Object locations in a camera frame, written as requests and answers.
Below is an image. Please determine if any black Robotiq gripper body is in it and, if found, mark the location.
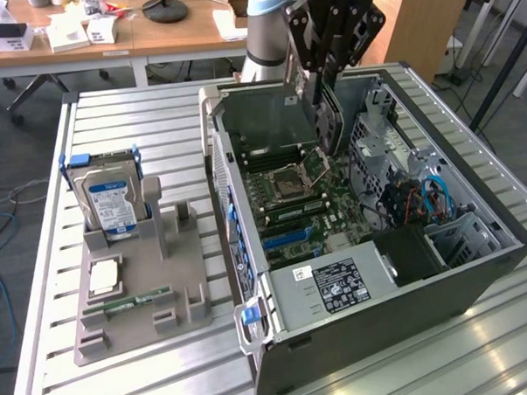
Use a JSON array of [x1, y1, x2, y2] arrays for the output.
[[301, 0, 378, 20]]

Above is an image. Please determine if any black graphics card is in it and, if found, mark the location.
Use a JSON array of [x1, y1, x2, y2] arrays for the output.
[[281, 38, 349, 159]]

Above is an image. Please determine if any wooden cabinet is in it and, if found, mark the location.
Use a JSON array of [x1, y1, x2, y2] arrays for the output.
[[357, 0, 479, 89]]

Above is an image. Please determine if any brown cardboard box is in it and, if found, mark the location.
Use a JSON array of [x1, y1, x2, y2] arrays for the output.
[[228, 0, 252, 19]]

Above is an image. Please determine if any white booklet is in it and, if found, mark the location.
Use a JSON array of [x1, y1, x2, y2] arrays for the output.
[[212, 8, 250, 42]]

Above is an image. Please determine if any metal drive cage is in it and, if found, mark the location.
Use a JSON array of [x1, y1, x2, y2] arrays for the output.
[[345, 108, 424, 195]]

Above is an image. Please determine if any metal socket cover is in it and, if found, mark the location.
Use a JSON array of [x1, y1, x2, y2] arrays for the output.
[[300, 146, 334, 184]]

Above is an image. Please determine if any black lamp base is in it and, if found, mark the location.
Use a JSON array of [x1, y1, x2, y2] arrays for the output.
[[141, 0, 191, 24]]

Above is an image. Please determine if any black tripod pole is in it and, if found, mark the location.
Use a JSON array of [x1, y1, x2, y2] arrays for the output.
[[464, 19, 527, 133]]

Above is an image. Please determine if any CPU socket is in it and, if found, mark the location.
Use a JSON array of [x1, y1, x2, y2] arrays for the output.
[[266, 167, 311, 204]]

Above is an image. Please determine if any installed dark RAM stick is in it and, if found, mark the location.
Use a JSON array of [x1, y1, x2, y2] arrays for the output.
[[263, 197, 328, 221]]

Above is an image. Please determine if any green motherboard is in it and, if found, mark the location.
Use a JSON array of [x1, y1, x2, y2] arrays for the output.
[[239, 140, 373, 269]]

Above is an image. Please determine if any small white printed box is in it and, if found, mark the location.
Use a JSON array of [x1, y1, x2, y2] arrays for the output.
[[84, 15, 121, 45]]

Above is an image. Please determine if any blue expansion slot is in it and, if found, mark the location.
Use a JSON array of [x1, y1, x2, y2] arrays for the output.
[[262, 228, 315, 251]]

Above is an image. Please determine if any metal disk bay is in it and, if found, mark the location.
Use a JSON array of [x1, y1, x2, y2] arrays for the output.
[[423, 210, 504, 271]]

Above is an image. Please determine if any open white cardboard box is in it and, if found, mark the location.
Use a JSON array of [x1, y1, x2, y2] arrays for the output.
[[45, 11, 92, 55]]

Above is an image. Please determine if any hard disk in blue caddy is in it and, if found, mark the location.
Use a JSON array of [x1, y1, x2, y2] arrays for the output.
[[59, 143, 148, 242]]

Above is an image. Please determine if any grey power supply unit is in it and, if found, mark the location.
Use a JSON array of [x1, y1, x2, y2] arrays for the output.
[[265, 239, 401, 334]]

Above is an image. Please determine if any wooden desk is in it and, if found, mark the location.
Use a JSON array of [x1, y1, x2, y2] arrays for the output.
[[0, 0, 295, 94]]

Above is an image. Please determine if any black chair base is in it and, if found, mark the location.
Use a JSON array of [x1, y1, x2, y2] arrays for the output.
[[3, 73, 73, 127]]

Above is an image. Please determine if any grey parts rack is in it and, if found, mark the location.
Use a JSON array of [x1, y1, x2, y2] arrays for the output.
[[65, 173, 218, 369]]

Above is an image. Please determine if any grey latch with blue clip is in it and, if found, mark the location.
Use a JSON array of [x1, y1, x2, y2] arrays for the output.
[[232, 295, 271, 356]]

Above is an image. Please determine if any white box with black print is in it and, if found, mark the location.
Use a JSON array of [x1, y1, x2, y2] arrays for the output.
[[0, 22, 36, 53]]

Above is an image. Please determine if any black open PC case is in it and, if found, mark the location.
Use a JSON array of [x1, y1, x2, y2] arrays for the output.
[[196, 61, 527, 395]]

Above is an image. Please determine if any silver CPU chip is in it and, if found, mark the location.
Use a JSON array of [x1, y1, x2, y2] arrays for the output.
[[87, 258, 122, 298]]

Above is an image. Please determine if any green RAM stick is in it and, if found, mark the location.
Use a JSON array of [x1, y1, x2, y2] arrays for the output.
[[82, 287, 173, 315]]

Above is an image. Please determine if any white table frame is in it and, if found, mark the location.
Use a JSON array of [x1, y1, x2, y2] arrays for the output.
[[451, 0, 527, 102]]

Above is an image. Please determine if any blue wire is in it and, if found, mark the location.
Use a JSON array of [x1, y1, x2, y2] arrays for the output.
[[420, 175, 457, 225]]

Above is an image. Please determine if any orange wire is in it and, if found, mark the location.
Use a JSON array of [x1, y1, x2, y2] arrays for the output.
[[401, 185, 424, 225]]

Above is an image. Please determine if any white floor cable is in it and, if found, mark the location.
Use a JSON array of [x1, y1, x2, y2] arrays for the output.
[[0, 179, 50, 206]]

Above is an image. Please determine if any blue floor cable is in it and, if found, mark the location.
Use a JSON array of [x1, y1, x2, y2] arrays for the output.
[[0, 207, 25, 371]]

